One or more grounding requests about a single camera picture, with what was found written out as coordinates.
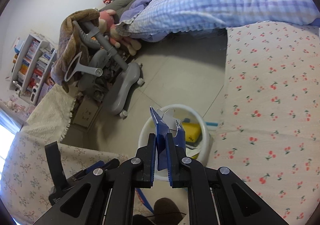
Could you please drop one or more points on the blue paper carton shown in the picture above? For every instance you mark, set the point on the blue paper carton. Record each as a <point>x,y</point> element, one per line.
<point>160,140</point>

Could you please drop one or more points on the cardboard box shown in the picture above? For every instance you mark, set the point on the cardboard box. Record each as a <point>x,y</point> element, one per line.
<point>86,112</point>

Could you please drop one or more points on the cream fringed cloth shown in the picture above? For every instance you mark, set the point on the cream fringed cloth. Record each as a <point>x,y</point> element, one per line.
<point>52,112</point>

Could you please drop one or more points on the grey swivel chair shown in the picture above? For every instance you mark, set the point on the grey swivel chair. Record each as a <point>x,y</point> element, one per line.
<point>125,84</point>

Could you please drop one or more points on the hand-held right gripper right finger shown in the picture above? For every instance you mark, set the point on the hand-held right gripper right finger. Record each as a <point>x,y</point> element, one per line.
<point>170,165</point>

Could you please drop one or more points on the yellow box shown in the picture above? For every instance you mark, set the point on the yellow box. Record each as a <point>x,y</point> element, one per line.
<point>192,133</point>

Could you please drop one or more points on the floral print cloth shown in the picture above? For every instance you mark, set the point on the floral print cloth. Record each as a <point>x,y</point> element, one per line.
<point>25,177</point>

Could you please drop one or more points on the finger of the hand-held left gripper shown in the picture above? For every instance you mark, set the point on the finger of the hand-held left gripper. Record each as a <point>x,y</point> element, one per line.
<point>96,166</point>
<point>56,165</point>

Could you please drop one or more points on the beige plush toy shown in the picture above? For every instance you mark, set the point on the beige plush toy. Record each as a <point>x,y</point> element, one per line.
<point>125,42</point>

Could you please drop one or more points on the pink plush toy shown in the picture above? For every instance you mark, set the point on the pink plush toy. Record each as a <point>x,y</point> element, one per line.
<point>106,19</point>

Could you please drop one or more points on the white dotted trash bin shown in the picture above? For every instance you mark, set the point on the white dotted trash bin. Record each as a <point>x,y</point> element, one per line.
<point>207,150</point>

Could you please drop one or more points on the white bookshelf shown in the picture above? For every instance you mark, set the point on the white bookshelf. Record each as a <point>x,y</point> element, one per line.
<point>37,42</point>

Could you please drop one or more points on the brown fuzzy slipper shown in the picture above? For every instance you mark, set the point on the brown fuzzy slipper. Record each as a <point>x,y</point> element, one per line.
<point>167,208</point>

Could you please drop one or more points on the brown fleece blanket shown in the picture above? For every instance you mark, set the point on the brown fleece blanket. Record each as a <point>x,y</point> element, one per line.
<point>72,39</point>

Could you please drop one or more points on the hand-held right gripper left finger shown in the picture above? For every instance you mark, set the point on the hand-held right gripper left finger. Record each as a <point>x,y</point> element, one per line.
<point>152,172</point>

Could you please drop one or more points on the rows of books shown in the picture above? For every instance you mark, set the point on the rows of books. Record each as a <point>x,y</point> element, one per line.
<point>27,64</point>

